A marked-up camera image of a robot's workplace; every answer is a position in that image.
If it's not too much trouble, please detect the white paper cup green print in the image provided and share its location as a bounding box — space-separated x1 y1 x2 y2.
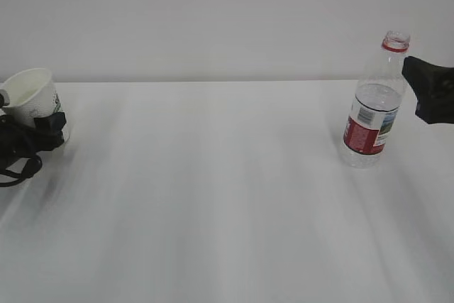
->
1 68 69 144

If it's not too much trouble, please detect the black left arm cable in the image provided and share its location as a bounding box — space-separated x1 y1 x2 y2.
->
0 155 43 189

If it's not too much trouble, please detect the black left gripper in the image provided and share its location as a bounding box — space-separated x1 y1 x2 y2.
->
1 111 67 179

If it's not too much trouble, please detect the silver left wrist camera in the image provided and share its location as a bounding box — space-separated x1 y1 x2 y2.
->
0 89 10 107

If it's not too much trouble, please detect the clear water bottle red label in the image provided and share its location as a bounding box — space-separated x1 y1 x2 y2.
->
340 31 411 168

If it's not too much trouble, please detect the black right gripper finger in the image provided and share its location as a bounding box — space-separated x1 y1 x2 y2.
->
402 56 453 99
415 96 454 124

